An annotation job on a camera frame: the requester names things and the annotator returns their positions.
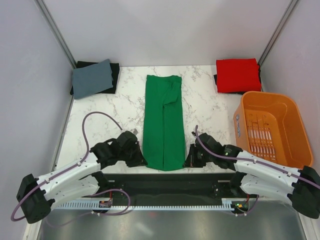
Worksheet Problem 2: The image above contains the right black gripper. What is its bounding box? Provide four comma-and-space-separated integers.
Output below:
182, 143, 214, 168

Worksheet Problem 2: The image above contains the green polo shirt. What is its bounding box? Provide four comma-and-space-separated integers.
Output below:
142, 75, 186, 171

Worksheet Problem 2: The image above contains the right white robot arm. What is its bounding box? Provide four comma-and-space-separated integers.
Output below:
183, 143, 320, 219

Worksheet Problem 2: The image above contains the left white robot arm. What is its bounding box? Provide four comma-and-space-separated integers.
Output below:
16, 138, 147, 224

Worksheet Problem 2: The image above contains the orange plastic basket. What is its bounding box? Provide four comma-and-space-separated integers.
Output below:
233, 91, 314, 169

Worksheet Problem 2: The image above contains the folded grey-blue shirt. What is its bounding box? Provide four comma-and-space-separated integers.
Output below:
71, 58, 114, 100

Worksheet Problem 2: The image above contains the folded black shirt left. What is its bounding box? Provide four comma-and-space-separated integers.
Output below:
69, 60, 121, 96

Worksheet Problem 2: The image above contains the folded red shirt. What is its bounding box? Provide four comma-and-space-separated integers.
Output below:
215, 57, 263, 94

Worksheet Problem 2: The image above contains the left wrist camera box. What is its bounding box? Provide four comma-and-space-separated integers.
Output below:
117, 130, 138, 148

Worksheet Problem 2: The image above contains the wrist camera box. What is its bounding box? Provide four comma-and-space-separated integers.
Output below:
198, 133, 222, 152
117, 130, 138, 148

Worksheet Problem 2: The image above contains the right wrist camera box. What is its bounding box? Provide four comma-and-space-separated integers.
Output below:
198, 133, 222, 152

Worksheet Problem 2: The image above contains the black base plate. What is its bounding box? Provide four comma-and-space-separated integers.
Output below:
98, 173, 255, 206

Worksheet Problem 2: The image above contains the white slotted cable duct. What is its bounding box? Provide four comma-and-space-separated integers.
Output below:
55, 198, 248, 211

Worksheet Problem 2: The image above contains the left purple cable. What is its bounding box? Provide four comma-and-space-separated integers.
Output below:
11, 112, 132, 228

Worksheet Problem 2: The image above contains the purple cable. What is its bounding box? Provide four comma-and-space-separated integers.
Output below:
11, 112, 132, 228
191, 124, 320, 217

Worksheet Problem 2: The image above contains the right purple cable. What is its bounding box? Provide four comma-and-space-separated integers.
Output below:
191, 124, 320, 217

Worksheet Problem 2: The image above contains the left aluminium corner post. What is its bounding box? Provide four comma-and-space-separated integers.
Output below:
34, 0, 76, 69

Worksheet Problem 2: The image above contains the aluminium corner post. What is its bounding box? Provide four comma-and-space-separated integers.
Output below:
258, 0, 300, 66
34, 0, 76, 69

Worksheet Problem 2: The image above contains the right aluminium corner post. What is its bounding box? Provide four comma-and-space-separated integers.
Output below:
258, 0, 300, 66

